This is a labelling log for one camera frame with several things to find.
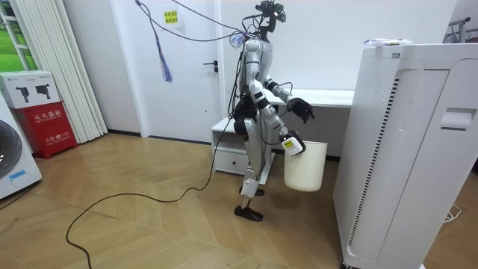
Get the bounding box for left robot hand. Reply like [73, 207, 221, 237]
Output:
[286, 96, 316, 125]

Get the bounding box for white door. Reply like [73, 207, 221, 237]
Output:
[110, 0, 227, 144]

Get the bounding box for white plastic waste bin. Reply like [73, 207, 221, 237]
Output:
[282, 140, 329, 193]

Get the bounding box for white cardboard box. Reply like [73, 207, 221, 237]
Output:
[0, 69, 61, 111]

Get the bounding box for white drawer cabinet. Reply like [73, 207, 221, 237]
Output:
[210, 117, 276, 186]

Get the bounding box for robot legs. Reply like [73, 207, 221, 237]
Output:
[234, 111, 276, 223]

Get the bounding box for clear plastic wrapper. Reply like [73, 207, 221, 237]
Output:
[363, 37, 415, 48]

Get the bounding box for white floor cable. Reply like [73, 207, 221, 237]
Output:
[442, 202, 463, 224]

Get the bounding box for grey metal stand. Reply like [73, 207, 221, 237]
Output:
[442, 16, 478, 44]

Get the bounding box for cable bundle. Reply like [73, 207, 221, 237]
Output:
[134, 0, 252, 84]

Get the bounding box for black door handle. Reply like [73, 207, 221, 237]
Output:
[202, 59, 220, 74]

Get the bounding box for black floor cable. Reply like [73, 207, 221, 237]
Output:
[65, 70, 247, 269]

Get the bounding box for white washing machine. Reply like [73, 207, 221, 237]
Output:
[0, 92, 43, 201]

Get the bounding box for large white appliance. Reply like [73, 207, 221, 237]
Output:
[332, 42, 478, 269]

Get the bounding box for window with green view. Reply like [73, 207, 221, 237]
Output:
[0, 0, 39, 73]

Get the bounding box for yellow door sign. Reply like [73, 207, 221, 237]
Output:
[163, 8, 181, 27]

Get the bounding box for red fire extinguisher box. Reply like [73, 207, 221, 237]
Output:
[13, 101, 78, 160]

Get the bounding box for robot body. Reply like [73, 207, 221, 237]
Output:
[228, 0, 288, 136]

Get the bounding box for white desk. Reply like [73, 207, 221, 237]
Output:
[262, 87, 356, 162]

